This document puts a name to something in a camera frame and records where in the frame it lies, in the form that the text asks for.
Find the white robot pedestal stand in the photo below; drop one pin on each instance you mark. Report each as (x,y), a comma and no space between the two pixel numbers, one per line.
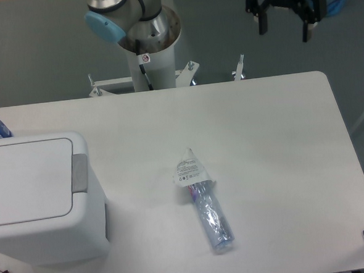
(150,50)

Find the white trash can lid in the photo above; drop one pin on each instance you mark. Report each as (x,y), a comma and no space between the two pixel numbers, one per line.
(35,180)

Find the crushed clear plastic wrapper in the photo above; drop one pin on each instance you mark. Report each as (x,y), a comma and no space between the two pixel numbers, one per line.
(191,174)

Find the white trash can body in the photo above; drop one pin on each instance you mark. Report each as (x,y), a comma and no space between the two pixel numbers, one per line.
(83,233)

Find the grey lid push button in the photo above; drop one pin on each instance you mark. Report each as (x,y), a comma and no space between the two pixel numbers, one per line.
(79,173)

